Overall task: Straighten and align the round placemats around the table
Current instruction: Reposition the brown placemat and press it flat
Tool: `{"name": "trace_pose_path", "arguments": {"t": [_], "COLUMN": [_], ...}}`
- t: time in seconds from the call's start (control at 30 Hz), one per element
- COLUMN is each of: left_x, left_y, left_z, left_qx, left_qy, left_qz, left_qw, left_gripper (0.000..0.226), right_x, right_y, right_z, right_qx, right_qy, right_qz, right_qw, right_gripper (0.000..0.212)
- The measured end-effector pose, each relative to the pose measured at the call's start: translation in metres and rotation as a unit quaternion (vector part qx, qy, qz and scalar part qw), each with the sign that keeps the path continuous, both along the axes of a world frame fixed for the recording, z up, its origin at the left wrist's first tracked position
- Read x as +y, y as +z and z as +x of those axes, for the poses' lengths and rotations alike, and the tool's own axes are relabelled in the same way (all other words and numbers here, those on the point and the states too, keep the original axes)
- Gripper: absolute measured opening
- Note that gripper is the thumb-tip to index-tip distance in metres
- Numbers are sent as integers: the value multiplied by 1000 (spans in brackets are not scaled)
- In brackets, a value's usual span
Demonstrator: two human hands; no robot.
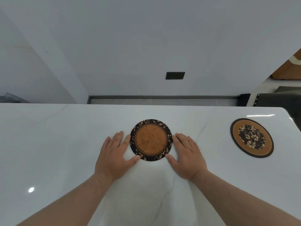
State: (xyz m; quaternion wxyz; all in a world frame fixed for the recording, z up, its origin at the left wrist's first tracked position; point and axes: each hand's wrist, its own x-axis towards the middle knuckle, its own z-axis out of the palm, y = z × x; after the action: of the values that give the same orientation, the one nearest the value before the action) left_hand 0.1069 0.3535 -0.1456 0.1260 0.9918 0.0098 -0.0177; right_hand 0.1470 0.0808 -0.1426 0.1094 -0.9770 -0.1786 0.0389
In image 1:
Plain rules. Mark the person's right hand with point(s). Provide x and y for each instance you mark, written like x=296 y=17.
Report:
x=188 y=160

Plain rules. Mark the black leaf-rim brown mat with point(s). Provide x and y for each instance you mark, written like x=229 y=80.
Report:
x=151 y=140

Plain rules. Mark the white marble table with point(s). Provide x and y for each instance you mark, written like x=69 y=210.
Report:
x=58 y=138

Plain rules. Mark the person's right forearm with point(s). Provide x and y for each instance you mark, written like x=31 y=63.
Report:
x=235 y=200

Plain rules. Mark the person's left hand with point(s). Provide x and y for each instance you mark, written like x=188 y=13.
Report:
x=113 y=160

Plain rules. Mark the black wall socket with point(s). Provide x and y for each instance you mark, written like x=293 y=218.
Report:
x=175 y=75

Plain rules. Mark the black chair with white trim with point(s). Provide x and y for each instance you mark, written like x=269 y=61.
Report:
x=244 y=100

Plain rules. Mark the taped cardboard box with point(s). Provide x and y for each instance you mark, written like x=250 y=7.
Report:
x=288 y=71

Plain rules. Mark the person's left forearm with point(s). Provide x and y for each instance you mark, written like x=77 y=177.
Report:
x=70 y=202

